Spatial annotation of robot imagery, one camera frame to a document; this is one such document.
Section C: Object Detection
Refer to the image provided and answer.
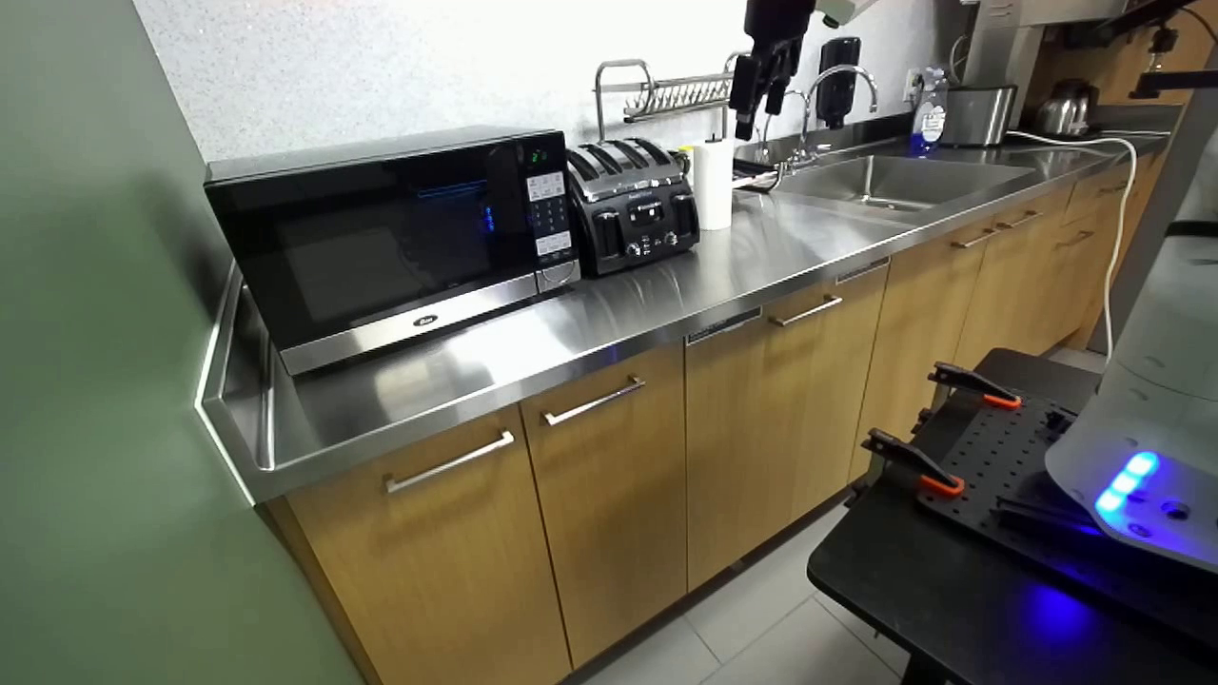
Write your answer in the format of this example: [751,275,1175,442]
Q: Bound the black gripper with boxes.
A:
[729,0,814,139]

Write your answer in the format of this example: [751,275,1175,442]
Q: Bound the chrome sink faucet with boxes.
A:
[795,63,882,163]

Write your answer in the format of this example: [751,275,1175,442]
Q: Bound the black soap dispenser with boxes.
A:
[814,32,869,133]

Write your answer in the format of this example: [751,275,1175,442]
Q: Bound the white paper towel roll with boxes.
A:
[691,130,737,235]

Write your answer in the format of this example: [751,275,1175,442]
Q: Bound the clear bottle with blue label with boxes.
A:
[906,67,957,159]

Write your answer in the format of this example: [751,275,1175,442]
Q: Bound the stainless steel sink basin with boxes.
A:
[773,149,1046,221]

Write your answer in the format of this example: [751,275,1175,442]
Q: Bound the black steel four-slot toaster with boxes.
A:
[564,133,704,280]

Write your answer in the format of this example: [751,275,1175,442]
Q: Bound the steel utensil container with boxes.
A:
[944,78,1022,153]

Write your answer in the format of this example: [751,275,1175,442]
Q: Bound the black clamp with orange tip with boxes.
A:
[862,426,972,500]
[924,361,1027,419]

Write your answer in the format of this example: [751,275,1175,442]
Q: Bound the black microwave oven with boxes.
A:
[201,125,588,381]

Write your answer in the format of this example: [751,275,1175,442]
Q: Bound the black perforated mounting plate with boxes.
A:
[911,396,1218,615]

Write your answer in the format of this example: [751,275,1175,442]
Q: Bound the steel wire dish rack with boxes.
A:
[589,51,765,144]

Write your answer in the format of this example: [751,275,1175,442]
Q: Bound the white power cable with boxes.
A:
[1004,125,1146,365]

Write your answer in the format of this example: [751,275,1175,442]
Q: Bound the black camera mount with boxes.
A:
[1122,0,1218,102]

